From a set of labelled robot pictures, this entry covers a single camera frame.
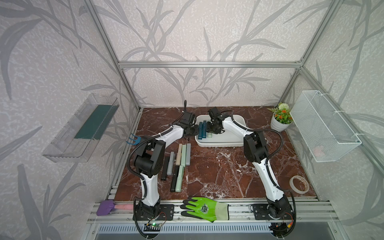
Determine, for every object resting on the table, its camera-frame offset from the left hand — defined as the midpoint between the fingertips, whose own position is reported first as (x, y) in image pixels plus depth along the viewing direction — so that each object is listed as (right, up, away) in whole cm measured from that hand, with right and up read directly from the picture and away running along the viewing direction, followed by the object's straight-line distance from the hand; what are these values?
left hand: (197, 130), depth 98 cm
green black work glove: (+5, -37, -24) cm, 45 cm away
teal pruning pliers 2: (+4, 0, +3) cm, 6 cm away
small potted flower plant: (+54, +8, -4) cm, 55 cm away
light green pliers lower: (-10, -26, -15) cm, 32 cm away
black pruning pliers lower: (-12, -26, -15) cm, 33 cm away
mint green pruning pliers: (+8, -3, +1) cm, 9 cm away
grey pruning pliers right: (-6, -18, -8) cm, 20 cm away
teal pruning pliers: (+2, -5, +2) cm, 5 cm away
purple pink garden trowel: (-46, -37, -24) cm, 63 cm away
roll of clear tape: (+58, -29, -15) cm, 66 cm away
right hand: (+7, 0, +7) cm, 10 cm away
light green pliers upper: (-8, -15, -6) cm, 18 cm away
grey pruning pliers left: (-16, -21, -11) cm, 29 cm away
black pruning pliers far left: (-19, -22, -12) cm, 31 cm away
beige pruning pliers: (-12, -16, -7) cm, 21 cm away
